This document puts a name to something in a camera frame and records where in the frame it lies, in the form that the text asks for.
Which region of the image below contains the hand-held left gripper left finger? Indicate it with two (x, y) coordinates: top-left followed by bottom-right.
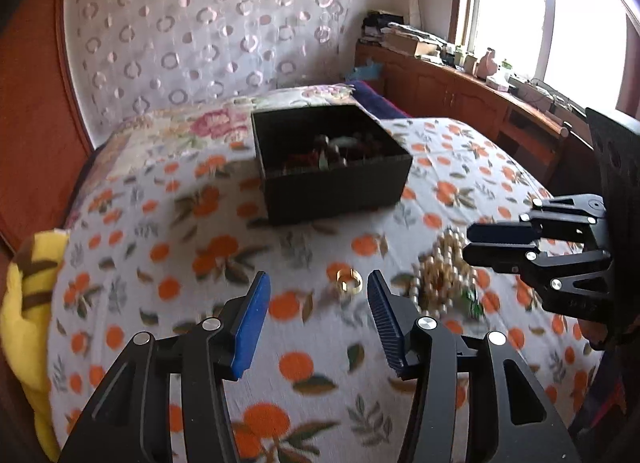
(57, 270), (272, 463)

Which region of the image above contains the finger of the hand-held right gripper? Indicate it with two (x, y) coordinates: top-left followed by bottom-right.
(467, 194), (609, 249)
(462, 243), (614, 316)

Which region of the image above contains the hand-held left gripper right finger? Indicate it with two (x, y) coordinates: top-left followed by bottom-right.
(366, 269), (583, 463)

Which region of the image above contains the pearl necklace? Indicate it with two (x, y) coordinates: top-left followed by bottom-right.
(412, 225), (483, 318)

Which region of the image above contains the gold ring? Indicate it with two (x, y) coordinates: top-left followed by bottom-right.
(334, 267), (363, 297)

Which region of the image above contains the black jewelry box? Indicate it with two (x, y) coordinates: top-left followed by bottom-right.
(250, 104), (414, 226)

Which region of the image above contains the person's right hand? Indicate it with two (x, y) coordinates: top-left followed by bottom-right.
(576, 317), (615, 351)

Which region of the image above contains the green bead pendant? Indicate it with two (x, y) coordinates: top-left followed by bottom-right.
(462, 290), (486, 320)

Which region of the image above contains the white power strip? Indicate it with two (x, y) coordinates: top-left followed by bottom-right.
(510, 74), (586, 114)

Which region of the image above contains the brown wooden cabinet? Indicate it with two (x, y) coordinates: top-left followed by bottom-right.
(355, 40), (596, 184)

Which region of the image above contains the pink swan figurine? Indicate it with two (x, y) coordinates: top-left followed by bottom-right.
(477, 48), (501, 78)

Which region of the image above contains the dark blue blanket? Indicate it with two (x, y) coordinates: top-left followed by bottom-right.
(350, 80), (413, 121)

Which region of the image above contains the window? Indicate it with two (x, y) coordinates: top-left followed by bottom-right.
(450, 0), (640, 116)

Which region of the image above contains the floral quilt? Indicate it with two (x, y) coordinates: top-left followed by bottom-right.
(75, 83), (361, 194)

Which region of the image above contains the blue plastic bag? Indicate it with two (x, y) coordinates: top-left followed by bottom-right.
(345, 60), (386, 84)

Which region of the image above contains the stack of books and papers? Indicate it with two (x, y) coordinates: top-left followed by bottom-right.
(361, 10), (443, 61)

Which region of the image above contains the yellow plush toy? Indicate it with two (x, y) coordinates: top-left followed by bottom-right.
(0, 228), (71, 461)

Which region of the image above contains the circle pattern sheer curtain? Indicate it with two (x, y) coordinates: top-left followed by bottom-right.
(64, 0), (371, 136)

